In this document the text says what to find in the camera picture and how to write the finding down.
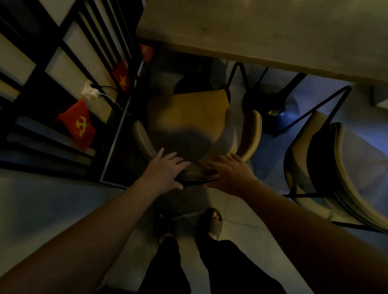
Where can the person's right hand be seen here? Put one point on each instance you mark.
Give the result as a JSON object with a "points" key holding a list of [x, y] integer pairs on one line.
{"points": [[235, 177]]}

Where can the person's left hand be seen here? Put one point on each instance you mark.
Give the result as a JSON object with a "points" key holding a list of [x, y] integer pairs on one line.
{"points": [[162, 174]]}

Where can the person's left little finger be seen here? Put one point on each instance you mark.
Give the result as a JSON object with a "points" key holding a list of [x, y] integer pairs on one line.
{"points": [[160, 153]]}

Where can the person's left thumb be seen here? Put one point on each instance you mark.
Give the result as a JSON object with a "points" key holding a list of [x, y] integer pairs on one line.
{"points": [[178, 184]]}

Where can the person's left middle finger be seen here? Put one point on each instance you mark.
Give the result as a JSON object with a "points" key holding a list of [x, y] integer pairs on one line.
{"points": [[178, 160]]}

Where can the person's right thumb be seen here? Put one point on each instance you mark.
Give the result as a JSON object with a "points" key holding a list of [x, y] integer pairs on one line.
{"points": [[213, 183]]}

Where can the tan upholstered chair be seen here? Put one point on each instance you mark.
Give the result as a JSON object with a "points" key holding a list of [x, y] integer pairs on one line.
{"points": [[348, 169], [194, 121]]}

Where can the person's right forearm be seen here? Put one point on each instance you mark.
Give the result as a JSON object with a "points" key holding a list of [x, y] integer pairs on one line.
{"points": [[318, 245]]}

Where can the person's left forearm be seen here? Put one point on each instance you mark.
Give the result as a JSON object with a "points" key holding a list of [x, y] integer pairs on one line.
{"points": [[81, 239]]}

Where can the person's right sandal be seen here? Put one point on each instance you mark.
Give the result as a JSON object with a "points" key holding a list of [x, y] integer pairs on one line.
{"points": [[210, 224]]}

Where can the person's sandal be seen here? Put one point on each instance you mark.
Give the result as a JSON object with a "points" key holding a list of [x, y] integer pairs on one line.
{"points": [[210, 224], [165, 227]]}

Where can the person's left sandal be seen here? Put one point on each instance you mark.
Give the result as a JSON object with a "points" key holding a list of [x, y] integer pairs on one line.
{"points": [[165, 227]]}

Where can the red yellow-star flag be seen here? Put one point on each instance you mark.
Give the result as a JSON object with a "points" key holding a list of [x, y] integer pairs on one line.
{"points": [[122, 77]]}

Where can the black trousers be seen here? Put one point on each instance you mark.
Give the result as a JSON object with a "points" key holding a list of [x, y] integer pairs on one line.
{"points": [[230, 266]]}

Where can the large red yellow-emblem flag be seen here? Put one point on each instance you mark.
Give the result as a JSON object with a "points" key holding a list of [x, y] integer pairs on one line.
{"points": [[78, 124]]}

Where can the white power adapter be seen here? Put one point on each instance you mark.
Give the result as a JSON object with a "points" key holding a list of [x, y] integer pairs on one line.
{"points": [[89, 89]]}

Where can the small red flag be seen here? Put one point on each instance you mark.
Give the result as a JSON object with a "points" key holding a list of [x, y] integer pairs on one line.
{"points": [[147, 53]]}

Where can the black table pedestal base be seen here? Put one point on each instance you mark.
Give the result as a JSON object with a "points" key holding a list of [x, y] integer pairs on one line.
{"points": [[272, 112]]}

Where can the black metal shelf frame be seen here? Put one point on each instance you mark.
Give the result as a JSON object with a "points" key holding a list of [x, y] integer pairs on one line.
{"points": [[45, 57]]}

